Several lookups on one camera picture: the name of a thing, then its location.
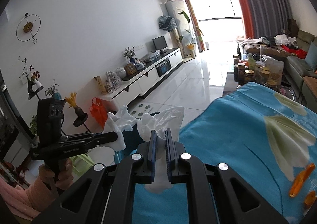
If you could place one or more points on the white standing air conditioner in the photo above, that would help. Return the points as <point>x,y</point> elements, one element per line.
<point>174,7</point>

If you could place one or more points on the small black monitor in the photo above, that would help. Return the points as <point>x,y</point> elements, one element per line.
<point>160,44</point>

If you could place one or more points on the orange plastic bag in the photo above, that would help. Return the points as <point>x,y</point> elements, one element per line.
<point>98,112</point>

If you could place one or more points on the blue cushion far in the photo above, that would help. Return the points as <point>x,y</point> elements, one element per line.
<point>311,57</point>

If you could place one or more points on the orange grey curtain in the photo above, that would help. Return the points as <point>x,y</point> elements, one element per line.
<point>265,17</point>

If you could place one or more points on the teal trash bin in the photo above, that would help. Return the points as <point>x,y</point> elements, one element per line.
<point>131,137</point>

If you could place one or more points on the pink sleeve left forearm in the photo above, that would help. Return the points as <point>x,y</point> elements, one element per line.
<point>29,203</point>

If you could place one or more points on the cluttered coffee table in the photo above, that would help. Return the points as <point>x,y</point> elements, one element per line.
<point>267,71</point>

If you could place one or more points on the tall green potted plant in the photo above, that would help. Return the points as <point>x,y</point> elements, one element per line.
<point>193,34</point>

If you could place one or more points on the white black tv cabinet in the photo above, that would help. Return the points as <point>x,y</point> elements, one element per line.
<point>143,82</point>

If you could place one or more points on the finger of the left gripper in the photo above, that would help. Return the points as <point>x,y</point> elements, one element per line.
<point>107,139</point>

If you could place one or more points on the white bathroom scale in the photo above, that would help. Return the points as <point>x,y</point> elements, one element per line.
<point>139,110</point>

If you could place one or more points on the left hand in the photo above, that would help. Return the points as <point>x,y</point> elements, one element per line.
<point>64,179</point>

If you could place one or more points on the round wall clock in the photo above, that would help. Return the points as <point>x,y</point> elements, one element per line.
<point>28,28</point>

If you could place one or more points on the blue floral table cloth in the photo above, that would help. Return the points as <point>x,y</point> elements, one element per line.
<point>267,138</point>

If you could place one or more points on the white tissue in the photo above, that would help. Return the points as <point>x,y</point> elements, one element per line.
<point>117,123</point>
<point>172,119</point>

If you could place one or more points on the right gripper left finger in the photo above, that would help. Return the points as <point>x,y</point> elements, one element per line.
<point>104,194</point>

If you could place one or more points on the orange peel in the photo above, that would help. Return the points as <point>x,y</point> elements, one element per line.
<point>299,182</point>

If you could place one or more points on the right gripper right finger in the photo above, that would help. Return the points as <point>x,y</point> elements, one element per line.
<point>216,194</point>

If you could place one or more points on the green sectional sofa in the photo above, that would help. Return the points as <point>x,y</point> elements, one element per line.
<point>302,75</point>

